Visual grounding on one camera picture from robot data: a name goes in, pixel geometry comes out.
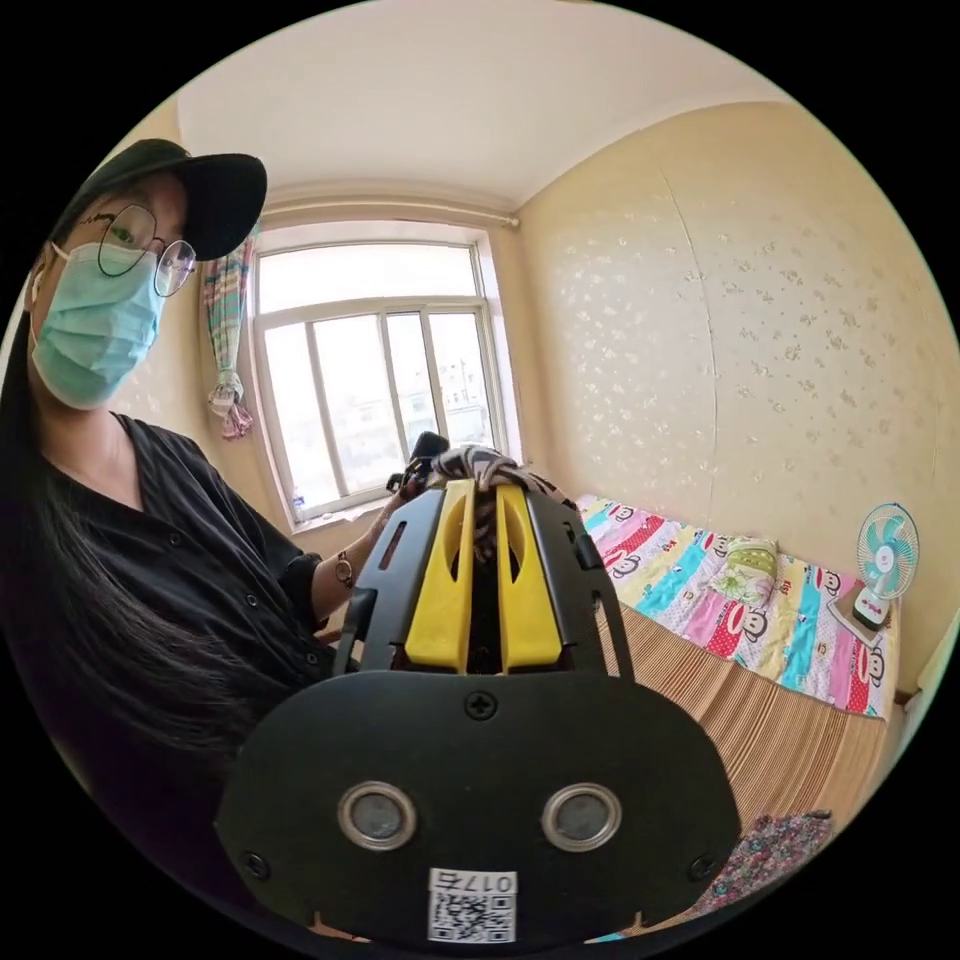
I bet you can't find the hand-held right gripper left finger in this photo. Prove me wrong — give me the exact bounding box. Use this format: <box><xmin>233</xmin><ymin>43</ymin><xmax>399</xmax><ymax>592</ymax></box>
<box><xmin>403</xmin><ymin>479</ymin><xmax>477</xmax><ymax>674</ymax></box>

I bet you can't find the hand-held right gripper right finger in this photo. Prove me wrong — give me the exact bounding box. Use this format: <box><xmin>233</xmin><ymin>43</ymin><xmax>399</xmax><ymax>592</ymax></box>
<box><xmin>495</xmin><ymin>482</ymin><xmax>562</xmax><ymax>675</ymax></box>

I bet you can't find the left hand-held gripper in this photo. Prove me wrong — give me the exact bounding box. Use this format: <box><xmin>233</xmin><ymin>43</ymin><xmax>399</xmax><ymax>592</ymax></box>
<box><xmin>386</xmin><ymin>431</ymin><xmax>452</xmax><ymax>498</ymax></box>

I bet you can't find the black and white long sleeve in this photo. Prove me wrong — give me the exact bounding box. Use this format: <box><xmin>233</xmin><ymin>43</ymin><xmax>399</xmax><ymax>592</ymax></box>
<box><xmin>430</xmin><ymin>443</ymin><xmax>580</xmax><ymax>565</ymax></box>

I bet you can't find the person's left forearm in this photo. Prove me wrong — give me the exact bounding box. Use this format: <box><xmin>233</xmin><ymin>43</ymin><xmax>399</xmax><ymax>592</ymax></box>
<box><xmin>313</xmin><ymin>515</ymin><xmax>388</xmax><ymax>610</ymax></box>

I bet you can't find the person's left hand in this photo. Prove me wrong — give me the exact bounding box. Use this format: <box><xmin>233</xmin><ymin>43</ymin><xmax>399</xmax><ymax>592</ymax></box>
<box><xmin>370</xmin><ymin>479</ymin><xmax>426</xmax><ymax>543</ymax></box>

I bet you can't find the window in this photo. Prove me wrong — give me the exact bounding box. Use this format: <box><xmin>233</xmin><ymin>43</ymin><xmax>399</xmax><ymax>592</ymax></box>
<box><xmin>251</xmin><ymin>238</ymin><xmax>524</xmax><ymax>530</ymax></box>

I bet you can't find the green floral pillow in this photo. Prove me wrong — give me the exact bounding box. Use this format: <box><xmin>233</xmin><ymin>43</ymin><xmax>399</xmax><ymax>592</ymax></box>
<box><xmin>721</xmin><ymin>536</ymin><xmax>781</xmax><ymax>610</ymax></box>

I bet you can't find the striped colourful curtain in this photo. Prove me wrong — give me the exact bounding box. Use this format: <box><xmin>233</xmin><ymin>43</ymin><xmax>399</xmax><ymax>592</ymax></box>
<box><xmin>200</xmin><ymin>230</ymin><xmax>262</xmax><ymax>442</ymax></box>

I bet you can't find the person's body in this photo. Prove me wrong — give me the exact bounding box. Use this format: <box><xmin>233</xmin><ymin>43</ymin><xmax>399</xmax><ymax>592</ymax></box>
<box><xmin>0</xmin><ymin>138</ymin><xmax>340</xmax><ymax>913</ymax></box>

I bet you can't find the bed with mat and quilt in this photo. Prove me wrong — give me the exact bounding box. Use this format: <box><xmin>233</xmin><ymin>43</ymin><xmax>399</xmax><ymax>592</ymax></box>
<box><xmin>575</xmin><ymin>491</ymin><xmax>915</xmax><ymax>918</ymax></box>

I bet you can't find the dark floral garment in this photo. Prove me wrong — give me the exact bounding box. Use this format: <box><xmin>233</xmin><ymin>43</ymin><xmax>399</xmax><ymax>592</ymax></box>
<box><xmin>688</xmin><ymin>809</ymin><xmax>835</xmax><ymax>918</ymax></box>

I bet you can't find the small teal table fan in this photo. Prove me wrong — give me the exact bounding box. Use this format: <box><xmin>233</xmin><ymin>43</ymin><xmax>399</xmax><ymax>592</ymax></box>
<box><xmin>824</xmin><ymin>503</ymin><xmax>922</xmax><ymax>646</ymax></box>

